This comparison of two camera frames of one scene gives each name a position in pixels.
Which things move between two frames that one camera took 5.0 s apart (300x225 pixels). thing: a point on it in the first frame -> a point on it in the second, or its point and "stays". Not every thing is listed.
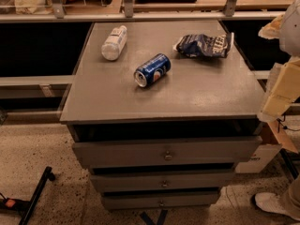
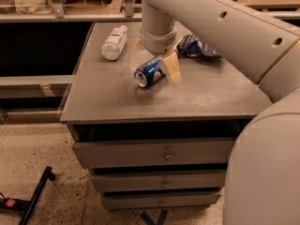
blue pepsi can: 152,69 stays
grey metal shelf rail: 36,86 stays
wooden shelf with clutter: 39,4 stays
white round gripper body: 291,32 -> 157,42
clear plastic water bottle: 114,43 stays
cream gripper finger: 272,29 -> 138,46
